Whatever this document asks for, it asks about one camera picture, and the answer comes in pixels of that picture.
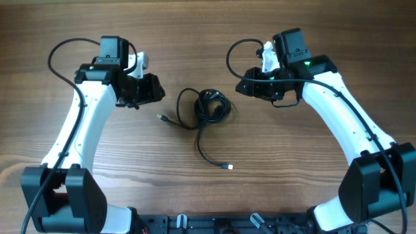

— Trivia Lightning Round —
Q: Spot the black cable bundle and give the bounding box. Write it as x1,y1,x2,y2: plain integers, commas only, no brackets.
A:
156,87,234,171

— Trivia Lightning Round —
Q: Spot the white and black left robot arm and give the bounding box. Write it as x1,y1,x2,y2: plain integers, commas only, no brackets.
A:
21,64,165,233

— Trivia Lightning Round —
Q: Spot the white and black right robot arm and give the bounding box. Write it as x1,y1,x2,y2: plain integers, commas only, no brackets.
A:
235,55,415,233

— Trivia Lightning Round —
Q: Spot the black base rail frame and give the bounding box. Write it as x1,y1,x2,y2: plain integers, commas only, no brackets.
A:
133,213,323,234

